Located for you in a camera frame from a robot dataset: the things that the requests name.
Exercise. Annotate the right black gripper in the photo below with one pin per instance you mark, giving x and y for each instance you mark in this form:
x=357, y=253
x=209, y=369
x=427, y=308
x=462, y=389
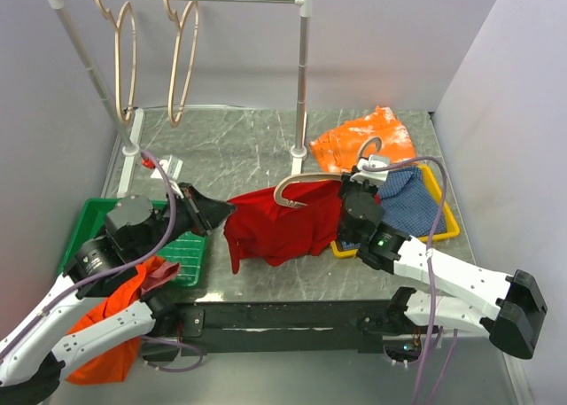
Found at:
x=348, y=183

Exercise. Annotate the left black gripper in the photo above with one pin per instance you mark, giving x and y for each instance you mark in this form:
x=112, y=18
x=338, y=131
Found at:
x=206, y=214

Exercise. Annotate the red t shirt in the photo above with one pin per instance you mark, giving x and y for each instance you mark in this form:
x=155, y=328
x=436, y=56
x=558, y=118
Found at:
x=260, y=228

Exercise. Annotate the wooden hanger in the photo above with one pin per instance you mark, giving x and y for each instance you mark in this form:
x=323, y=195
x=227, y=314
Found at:
x=125, y=70
x=292, y=181
x=186, y=25

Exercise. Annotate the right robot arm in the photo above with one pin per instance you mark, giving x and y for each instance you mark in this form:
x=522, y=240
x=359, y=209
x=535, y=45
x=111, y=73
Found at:
x=507, y=309

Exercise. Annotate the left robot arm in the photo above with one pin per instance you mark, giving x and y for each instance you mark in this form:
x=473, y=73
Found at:
x=42, y=351

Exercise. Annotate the blue checkered shirt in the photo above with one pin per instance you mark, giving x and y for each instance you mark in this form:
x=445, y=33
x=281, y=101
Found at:
x=361, y=215

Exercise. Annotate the green plastic tray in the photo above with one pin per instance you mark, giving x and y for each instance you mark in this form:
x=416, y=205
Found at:
x=188, y=250

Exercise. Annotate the orange white cloth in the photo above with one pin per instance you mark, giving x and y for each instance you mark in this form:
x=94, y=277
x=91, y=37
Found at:
x=337, y=149

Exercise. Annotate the pink cloth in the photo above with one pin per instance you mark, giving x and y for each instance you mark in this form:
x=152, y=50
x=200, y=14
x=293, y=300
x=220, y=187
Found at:
x=156, y=272

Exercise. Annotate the white clothes rack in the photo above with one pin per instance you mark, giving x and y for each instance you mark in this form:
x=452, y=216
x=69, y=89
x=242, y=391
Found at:
x=129, y=136

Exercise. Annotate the yellow plastic tray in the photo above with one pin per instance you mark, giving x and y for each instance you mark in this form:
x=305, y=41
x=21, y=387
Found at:
x=447, y=228

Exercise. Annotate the black base bar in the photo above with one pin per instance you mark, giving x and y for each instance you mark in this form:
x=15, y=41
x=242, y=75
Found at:
x=249, y=327

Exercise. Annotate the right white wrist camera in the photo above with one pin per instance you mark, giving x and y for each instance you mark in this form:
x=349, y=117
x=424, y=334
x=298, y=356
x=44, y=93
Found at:
x=373, y=163

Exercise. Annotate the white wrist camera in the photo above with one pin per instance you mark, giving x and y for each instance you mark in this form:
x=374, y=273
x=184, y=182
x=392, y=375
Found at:
x=170, y=164
x=373, y=163

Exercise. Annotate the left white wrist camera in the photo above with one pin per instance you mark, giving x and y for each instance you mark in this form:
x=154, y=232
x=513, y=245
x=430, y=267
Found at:
x=170, y=164

